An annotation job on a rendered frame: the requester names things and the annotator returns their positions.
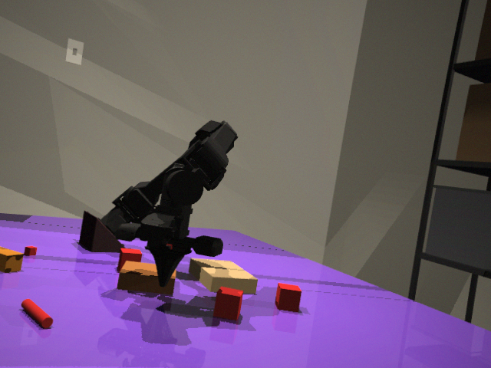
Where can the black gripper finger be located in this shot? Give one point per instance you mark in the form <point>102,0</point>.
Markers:
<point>159,256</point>
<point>173,259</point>

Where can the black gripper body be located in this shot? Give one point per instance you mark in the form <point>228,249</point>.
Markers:
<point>202,245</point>

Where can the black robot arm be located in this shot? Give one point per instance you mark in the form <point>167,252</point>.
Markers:
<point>202,165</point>

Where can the red cylinder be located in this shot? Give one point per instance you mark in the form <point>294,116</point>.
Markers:
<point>37,313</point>

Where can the tan rectangular board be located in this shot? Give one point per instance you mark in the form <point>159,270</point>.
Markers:
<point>214,274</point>

